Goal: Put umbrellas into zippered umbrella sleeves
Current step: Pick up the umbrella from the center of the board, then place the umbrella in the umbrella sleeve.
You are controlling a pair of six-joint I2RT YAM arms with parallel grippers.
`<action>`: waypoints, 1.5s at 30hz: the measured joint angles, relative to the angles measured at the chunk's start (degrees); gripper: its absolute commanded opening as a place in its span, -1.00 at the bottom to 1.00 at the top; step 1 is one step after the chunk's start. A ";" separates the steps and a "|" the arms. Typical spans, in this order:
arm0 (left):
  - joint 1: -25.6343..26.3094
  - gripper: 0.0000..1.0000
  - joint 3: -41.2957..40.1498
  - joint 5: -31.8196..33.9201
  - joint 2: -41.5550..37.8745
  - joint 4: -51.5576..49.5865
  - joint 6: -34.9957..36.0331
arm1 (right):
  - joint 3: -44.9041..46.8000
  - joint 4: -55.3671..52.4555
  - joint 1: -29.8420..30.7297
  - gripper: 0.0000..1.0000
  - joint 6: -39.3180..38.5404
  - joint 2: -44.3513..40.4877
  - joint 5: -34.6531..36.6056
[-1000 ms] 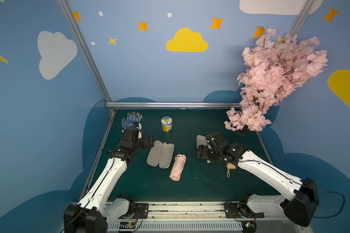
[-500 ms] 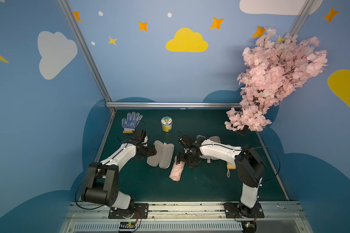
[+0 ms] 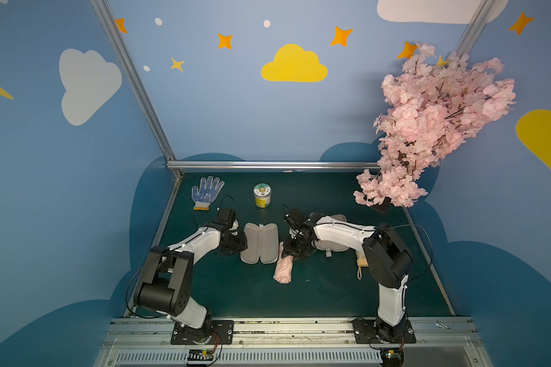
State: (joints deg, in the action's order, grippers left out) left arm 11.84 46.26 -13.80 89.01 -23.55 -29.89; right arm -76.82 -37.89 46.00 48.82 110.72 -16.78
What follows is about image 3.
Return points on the small circuit board right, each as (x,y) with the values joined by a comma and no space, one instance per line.
(392,358)

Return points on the pink artificial cherry blossom branch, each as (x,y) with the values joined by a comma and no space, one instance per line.
(436,105)

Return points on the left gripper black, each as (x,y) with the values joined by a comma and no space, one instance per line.
(234,242)

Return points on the aluminium mounting rail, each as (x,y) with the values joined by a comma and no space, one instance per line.
(294,341)

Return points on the small circuit board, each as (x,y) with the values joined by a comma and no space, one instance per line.
(392,358)
(203,357)

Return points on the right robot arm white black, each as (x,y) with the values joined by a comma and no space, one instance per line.
(389,261)

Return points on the black grey zippered umbrella case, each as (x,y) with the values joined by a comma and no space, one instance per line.
(262,244)

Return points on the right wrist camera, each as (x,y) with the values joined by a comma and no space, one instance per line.
(295,219)

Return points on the pink umbrella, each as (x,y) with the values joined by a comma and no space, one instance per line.
(283,269)

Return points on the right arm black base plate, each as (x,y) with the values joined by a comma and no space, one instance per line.
(376,331)

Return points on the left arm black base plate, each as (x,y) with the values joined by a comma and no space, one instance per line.
(219,331)

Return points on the small circuit board left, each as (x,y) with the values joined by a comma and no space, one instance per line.
(203,357)

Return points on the white blue dotted work glove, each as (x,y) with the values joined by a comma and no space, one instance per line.
(204,194)

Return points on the yellow jar with green lid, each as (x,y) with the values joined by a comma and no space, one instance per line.
(262,194)

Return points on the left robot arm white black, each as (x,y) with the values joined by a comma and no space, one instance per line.
(165,281)

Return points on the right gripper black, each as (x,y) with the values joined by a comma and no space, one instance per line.
(295,245)

